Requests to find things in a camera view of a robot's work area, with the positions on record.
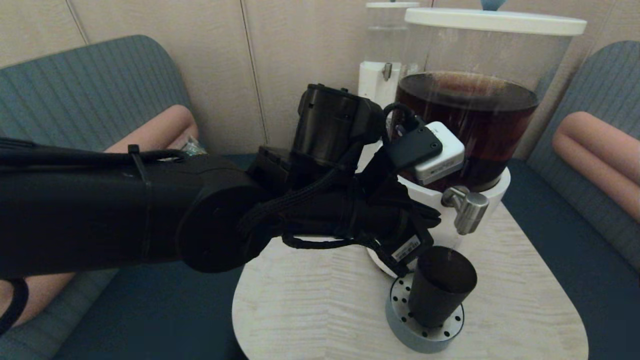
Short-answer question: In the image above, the steel dispenser tap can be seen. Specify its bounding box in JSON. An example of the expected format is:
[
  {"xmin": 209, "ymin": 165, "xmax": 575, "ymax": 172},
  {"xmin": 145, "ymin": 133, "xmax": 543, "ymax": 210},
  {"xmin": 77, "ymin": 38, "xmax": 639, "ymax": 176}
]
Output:
[{"xmin": 441, "ymin": 186, "xmax": 490, "ymax": 236}]

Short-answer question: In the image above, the large tea dispenser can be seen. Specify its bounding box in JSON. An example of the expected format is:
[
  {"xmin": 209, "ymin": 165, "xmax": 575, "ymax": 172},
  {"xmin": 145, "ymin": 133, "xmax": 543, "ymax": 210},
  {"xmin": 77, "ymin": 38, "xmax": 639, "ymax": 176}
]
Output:
[{"xmin": 366, "ymin": 0, "xmax": 587, "ymax": 281}]

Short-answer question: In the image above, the black left camera cable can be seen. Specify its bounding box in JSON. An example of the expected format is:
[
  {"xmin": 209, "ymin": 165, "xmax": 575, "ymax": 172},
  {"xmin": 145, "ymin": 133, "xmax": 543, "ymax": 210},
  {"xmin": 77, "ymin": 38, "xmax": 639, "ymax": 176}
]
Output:
[{"xmin": 382, "ymin": 102, "xmax": 422, "ymax": 138}]

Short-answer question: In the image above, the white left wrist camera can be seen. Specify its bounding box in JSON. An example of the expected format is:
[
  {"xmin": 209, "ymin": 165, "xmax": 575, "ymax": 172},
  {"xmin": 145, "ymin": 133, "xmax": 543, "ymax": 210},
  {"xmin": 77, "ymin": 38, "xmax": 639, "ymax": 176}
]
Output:
[{"xmin": 411, "ymin": 121, "xmax": 466, "ymax": 186}]

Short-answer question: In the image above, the green patterned snack packet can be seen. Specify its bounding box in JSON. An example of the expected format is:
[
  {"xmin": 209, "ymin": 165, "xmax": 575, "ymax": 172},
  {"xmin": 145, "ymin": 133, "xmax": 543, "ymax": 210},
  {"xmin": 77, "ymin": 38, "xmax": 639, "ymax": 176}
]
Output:
[{"xmin": 181, "ymin": 137, "xmax": 207, "ymax": 156}]

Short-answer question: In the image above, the large blue-grey perforated drip tray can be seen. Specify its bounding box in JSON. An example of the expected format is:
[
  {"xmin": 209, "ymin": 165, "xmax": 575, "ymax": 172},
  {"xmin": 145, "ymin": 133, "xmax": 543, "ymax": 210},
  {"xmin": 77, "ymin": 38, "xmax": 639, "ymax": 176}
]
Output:
[{"xmin": 385, "ymin": 272, "xmax": 465, "ymax": 354}]

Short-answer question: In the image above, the black tapered cup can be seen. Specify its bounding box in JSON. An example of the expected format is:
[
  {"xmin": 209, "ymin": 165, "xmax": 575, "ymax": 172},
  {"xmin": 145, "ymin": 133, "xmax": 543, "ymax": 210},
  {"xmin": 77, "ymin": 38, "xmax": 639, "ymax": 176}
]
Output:
[{"xmin": 407, "ymin": 246, "xmax": 478, "ymax": 328}]

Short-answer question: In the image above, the pink bolster cushion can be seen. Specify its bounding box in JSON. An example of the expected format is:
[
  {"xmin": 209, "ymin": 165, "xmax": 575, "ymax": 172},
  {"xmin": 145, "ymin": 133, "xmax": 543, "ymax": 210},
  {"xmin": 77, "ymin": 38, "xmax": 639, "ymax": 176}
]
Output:
[
  {"xmin": 0, "ymin": 104, "xmax": 199, "ymax": 326},
  {"xmin": 551, "ymin": 111, "xmax": 640, "ymax": 223}
]

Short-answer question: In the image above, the dark blue seat cushion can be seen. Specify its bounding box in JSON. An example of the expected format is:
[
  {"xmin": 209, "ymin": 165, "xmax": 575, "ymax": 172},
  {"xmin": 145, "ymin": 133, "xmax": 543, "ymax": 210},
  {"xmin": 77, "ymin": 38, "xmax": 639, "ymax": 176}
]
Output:
[
  {"xmin": 497, "ymin": 159, "xmax": 640, "ymax": 360},
  {"xmin": 52, "ymin": 152, "xmax": 261, "ymax": 360}
]

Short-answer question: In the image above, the small clear water dispenser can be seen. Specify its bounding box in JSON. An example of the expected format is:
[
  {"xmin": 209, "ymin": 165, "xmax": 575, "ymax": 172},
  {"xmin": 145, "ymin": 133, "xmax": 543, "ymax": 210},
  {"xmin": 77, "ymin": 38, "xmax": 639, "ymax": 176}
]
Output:
[{"xmin": 358, "ymin": 0, "xmax": 421, "ymax": 108}]

